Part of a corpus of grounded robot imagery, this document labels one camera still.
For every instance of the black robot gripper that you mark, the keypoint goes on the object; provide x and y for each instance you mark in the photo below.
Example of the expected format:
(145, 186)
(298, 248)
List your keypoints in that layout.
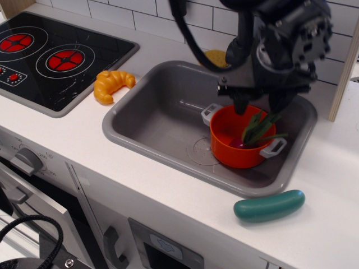
(257, 76)

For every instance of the purple toy beet green leaves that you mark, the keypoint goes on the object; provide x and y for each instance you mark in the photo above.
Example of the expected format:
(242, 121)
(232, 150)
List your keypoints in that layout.
(254, 133)

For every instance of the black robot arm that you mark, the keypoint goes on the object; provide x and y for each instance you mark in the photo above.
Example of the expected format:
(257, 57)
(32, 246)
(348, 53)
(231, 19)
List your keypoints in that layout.
(275, 50)

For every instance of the grey plastic sink basin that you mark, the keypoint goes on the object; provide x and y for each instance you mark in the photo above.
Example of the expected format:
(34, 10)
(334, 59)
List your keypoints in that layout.
(160, 118)

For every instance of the yellow round toy cracker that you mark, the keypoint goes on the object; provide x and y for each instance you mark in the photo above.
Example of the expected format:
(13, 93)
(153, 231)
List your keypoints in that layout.
(217, 57)

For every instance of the teal toy cucumber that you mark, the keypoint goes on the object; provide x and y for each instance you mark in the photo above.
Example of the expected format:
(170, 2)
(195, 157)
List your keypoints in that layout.
(269, 208)

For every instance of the wooden side panel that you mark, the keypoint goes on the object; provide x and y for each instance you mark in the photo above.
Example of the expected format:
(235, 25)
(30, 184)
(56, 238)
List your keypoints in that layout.
(345, 76)

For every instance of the yellow toy croissant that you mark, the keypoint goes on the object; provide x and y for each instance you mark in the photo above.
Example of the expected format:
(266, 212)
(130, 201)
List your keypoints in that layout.
(108, 82)

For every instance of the black toy stove top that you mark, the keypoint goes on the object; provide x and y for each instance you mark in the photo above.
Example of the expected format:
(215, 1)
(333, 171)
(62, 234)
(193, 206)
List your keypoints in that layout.
(50, 66)

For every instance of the grey oven knob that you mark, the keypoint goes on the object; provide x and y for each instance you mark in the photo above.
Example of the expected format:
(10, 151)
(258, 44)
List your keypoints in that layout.
(27, 161)

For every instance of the orange toy pot grey handles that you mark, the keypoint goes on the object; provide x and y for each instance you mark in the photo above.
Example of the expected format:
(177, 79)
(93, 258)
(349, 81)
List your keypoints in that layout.
(228, 132)

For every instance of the grey cabinet door handle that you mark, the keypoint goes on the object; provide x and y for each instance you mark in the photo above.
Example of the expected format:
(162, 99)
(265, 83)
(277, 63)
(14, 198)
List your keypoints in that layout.
(110, 238)

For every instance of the grey oven door handle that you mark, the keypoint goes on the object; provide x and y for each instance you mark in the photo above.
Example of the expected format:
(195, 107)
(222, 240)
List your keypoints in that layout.
(15, 192)

